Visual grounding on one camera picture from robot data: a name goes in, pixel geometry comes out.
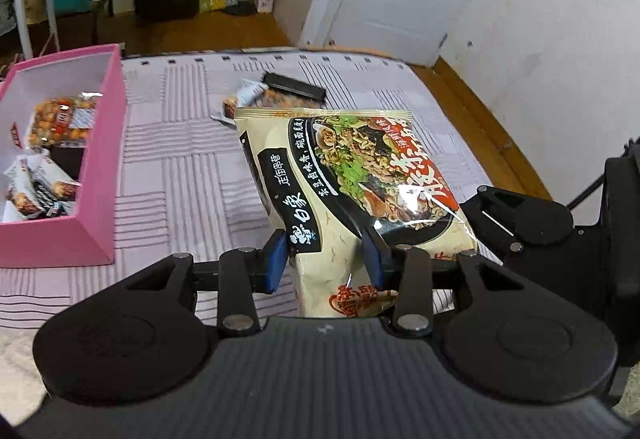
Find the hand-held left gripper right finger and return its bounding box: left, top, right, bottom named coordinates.
left=361, top=229, right=526, bottom=337

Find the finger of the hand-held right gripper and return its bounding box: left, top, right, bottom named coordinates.
left=459, top=186, right=574, bottom=266

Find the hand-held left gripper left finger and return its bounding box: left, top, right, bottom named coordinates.
left=125, top=229, right=291, bottom=337

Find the instant noodle packet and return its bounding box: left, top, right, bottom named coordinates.
left=233, top=108, right=481, bottom=320

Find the pink cardboard box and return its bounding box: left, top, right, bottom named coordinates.
left=0, top=44, right=127, bottom=269

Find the small black packet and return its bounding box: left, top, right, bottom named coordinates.
left=49, top=146, right=84, bottom=181

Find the peanut bag with red label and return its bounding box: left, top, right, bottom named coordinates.
left=27, top=94, right=99, bottom=151

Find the white snack packet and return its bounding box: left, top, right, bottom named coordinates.
left=4, top=153, right=57, bottom=222

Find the striped bed sheet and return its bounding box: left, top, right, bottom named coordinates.
left=0, top=49, right=553, bottom=331

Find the white snack bar wrapper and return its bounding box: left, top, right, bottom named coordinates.
left=210, top=78, right=269, bottom=123

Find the peanut bag with black top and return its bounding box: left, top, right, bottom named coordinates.
left=261, top=72, right=327, bottom=110

